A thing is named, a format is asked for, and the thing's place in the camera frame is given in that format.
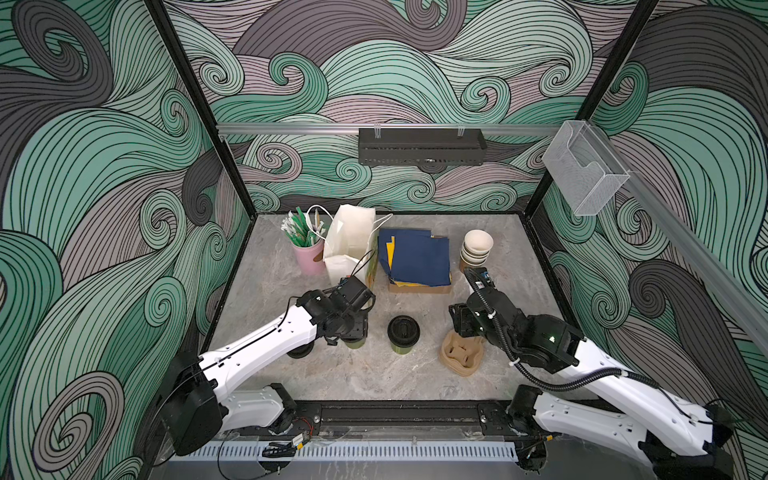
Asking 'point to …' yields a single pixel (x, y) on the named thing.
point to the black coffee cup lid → (301, 351)
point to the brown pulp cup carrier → (461, 355)
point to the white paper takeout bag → (351, 247)
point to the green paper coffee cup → (401, 349)
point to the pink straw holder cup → (311, 259)
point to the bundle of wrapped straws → (303, 230)
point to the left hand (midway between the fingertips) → (357, 327)
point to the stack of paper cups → (475, 250)
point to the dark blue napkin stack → (415, 258)
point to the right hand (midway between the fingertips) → (457, 309)
